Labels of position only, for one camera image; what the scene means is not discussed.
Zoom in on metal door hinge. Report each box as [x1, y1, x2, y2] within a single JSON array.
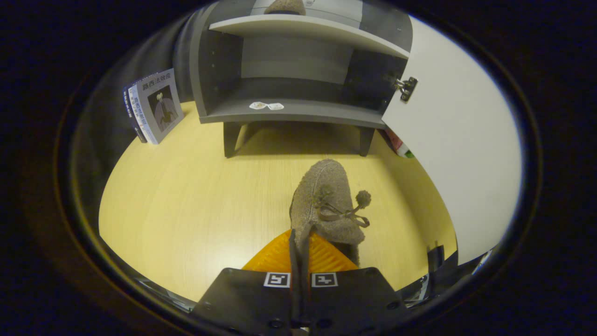
[[395, 77, 418, 103]]

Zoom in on watermelon slice toy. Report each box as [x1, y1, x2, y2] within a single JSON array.
[[385, 128, 415, 159]]

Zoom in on black backdrop cloth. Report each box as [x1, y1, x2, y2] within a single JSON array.
[[70, 9, 199, 243]]

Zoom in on grey cover book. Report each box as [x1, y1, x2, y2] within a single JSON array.
[[135, 68, 185, 145]]

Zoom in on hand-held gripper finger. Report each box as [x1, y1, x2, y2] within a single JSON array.
[[190, 228, 303, 336], [301, 231, 412, 336]]

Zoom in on grey shoe cabinet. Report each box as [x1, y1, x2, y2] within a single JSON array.
[[189, 0, 415, 158]]

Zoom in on brown fuzzy shoe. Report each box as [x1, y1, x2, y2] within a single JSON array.
[[289, 159, 372, 269], [264, 0, 306, 16]]

